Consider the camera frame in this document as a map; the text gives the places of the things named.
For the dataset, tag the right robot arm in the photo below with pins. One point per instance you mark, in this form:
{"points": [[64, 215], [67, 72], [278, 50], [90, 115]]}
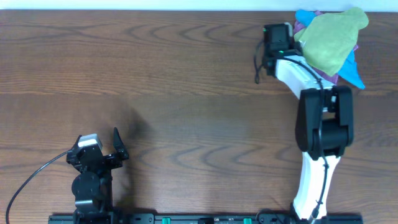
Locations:
{"points": [[324, 124]]}

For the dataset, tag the green microfiber cloth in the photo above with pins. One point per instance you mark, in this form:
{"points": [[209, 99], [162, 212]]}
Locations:
{"points": [[329, 43]]}

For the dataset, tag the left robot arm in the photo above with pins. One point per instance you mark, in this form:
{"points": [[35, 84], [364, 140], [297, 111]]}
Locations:
{"points": [[92, 188]]}

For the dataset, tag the blue microfiber cloth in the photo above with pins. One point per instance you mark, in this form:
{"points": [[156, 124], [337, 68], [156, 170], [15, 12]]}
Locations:
{"points": [[351, 71]]}

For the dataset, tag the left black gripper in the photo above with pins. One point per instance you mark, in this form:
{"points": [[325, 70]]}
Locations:
{"points": [[101, 160]]}

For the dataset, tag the purple microfiber cloth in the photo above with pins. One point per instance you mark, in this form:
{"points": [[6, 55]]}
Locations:
{"points": [[349, 70]]}

